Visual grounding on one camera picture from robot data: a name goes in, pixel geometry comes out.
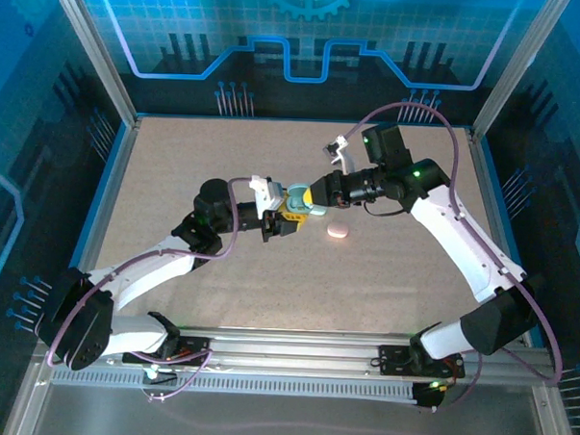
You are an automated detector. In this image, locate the blue charging case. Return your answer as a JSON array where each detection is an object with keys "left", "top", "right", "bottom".
[{"left": 286, "top": 181, "right": 329, "bottom": 218}]

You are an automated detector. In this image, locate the white connector with light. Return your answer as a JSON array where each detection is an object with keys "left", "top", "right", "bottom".
[{"left": 142, "top": 364, "right": 179, "bottom": 387}]

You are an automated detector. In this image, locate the black controller box green light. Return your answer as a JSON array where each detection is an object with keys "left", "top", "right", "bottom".
[{"left": 412, "top": 379, "right": 446, "bottom": 414}]

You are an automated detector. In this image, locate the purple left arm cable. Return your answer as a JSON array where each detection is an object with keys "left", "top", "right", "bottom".
[{"left": 44, "top": 167, "right": 254, "bottom": 408}]

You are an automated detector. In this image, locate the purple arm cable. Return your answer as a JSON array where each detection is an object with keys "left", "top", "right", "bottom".
[
  {"left": 44, "top": 167, "right": 254, "bottom": 408},
  {"left": 333, "top": 98, "right": 576, "bottom": 418}
]

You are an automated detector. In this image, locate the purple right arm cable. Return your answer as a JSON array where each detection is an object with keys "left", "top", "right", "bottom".
[{"left": 333, "top": 98, "right": 576, "bottom": 418}]

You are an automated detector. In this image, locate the aluminium table side rail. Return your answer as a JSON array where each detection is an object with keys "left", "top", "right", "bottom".
[
  {"left": 0, "top": 108, "right": 142, "bottom": 435},
  {"left": 453, "top": 128, "right": 580, "bottom": 435}
]

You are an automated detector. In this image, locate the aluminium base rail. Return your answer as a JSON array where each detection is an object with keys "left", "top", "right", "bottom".
[{"left": 119, "top": 320, "right": 468, "bottom": 380}]

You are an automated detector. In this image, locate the aluminium frame post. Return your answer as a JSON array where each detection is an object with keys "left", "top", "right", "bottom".
[
  {"left": 469, "top": 0, "right": 571, "bottom": 146},
  {"left": 39, "top": 0, "right": 144, "bottom": 128}
]

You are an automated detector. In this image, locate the slotted grey cable duct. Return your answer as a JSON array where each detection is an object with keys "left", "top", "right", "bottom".
[{"left": 49, "top": 364, "right": 421, "bottom": 403}]

